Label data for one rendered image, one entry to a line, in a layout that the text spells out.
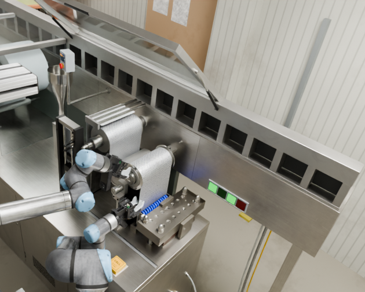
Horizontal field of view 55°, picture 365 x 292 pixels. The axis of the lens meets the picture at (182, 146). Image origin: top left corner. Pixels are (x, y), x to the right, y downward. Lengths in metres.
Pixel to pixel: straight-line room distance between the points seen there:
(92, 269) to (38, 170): 1.18
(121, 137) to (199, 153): 0.42
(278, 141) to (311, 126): 1.50
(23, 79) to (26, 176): 1.52
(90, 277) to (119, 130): 0.81
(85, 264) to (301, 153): 0.97
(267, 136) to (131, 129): 0.74
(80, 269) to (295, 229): 0.99
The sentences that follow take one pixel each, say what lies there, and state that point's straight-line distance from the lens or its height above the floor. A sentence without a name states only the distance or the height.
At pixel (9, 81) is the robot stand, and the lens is 0.86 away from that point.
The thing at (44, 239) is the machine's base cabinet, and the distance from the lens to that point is 2.33.
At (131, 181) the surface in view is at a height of 1.24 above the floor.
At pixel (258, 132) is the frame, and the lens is 1.63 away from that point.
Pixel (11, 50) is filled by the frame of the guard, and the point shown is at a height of 1.59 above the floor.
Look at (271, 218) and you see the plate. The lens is 1.81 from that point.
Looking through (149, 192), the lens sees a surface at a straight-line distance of 1.87.
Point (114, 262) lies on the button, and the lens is 1.83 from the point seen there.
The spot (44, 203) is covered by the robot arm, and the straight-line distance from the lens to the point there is 1.39.
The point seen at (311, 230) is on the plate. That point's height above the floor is 1.28.
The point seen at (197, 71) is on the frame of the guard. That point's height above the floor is 1.88.
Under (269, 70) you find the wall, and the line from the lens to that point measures 3.14.
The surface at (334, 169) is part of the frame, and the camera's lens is 1.56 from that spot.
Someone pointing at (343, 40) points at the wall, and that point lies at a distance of 2.86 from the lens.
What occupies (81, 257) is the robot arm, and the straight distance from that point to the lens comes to 1.36.
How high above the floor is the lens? 2.40
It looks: 34 degrees down
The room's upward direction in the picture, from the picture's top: 11 degrees clockwise
